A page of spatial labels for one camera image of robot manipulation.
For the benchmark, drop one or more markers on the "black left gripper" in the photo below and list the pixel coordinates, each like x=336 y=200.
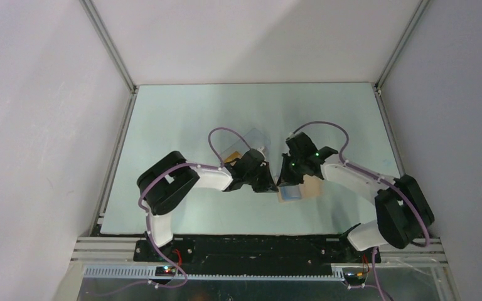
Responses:
x=268 y=185

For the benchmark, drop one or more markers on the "right aluminium frame post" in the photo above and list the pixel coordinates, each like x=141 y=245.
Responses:
x=404 y=38

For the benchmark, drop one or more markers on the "blue credit card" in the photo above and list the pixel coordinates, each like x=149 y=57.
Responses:
x=289 y=193

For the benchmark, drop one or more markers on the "beige leather card holder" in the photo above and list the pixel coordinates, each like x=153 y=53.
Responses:
x=311 y=188

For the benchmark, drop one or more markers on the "left aluminium frame post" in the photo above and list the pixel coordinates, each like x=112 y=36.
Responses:
x=102 y=32

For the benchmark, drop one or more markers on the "aluminium frame post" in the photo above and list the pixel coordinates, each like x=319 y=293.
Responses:
x=102 y=32
x=404 y=38

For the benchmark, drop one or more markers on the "grey slotted cable duct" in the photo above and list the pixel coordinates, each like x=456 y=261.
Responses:
x=156 y=273

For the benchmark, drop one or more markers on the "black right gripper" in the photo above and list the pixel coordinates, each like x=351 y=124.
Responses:
x=285 y=179

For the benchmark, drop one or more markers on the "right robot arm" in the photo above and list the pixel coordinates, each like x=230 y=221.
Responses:
x=402 y=210

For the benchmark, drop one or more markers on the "orange credit card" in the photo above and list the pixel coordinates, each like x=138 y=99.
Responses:
x=232 y=157

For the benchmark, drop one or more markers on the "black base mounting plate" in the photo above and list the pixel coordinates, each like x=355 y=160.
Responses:
x=255 y=254

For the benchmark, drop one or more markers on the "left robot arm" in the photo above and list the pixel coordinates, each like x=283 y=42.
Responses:
x=164 y=185

